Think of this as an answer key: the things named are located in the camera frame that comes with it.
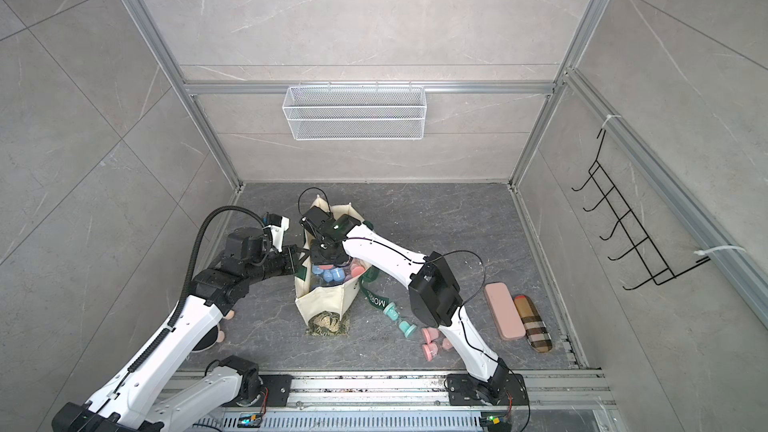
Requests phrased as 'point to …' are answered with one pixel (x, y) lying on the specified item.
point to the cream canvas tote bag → (336, 301)
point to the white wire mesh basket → (354, 113)
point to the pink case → (504, 312)
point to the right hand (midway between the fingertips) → (324, 258)
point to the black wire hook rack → (628, 224)
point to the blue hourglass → (335, 274)
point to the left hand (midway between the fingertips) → (312, 248)
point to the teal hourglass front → (407, 329)
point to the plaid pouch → (537, 333)
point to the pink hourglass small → (430, 334)
